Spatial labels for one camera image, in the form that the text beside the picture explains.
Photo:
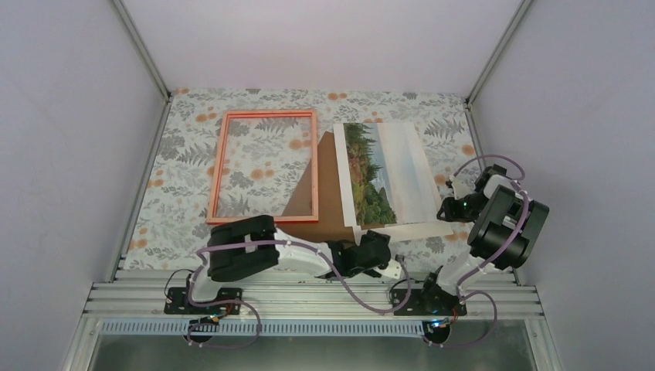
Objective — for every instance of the grey slotted cable duct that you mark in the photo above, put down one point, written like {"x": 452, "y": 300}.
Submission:
{"x": 366, "y": 328}

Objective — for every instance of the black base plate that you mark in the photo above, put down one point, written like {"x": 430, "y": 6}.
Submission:
{"x": 440, "y": 304}
{"x": 178, "y": 303}

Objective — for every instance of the brown backing board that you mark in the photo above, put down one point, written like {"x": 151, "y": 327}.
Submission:
{"x": 330, "y": 225}

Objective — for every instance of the landscape photo print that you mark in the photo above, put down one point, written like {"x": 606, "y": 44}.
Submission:
{"x": 384, "y": 176}

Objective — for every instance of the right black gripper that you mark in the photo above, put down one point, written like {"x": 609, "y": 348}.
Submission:
{"x": 452, "y": 215}

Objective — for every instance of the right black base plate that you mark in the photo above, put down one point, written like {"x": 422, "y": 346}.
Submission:
{"x": 440, "y": 304}

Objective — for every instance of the floral patterned table mat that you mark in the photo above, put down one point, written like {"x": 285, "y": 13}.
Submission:
{"x": 171, "y": 224}

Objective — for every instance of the white mat board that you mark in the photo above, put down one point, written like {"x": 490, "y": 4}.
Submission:
{"x": 419, "y": 230}

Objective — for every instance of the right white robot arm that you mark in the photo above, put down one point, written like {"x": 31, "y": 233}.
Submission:
{"x": 506, "y": 224}

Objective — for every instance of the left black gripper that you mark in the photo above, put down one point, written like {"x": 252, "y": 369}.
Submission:
{"x": 371, "y": 236}

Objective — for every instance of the aluminium rail base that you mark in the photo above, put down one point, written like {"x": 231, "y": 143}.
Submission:
{"x": 290, "y": 295}

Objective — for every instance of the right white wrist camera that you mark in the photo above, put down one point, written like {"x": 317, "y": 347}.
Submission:
{"x": 459, "y": 187}

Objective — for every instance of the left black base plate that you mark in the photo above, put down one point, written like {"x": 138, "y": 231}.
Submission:
{"x": 178, "y": 303}

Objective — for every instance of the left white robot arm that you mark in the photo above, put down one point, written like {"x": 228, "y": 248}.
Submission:
{"x": 245, "y": 248}

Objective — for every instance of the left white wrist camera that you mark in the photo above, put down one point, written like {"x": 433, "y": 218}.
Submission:
{"x": 392, "y": 270}

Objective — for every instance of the red picture frame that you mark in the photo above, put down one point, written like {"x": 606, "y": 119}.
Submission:
{"x": 266, "y": 164}

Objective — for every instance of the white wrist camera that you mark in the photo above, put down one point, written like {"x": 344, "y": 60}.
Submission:
{"x": 459, "y": 187}
{"x": 392, "y": 270}

